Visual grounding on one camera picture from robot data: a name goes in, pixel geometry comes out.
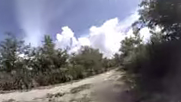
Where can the row of green bushes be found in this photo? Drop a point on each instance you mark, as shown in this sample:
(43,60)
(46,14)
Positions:
(46,64)

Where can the dark green bushes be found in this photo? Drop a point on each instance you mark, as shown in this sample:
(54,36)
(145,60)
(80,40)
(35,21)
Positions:
(161,64)

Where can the pale dirt path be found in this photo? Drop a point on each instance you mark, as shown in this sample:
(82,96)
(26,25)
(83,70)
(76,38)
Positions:
(67,97)

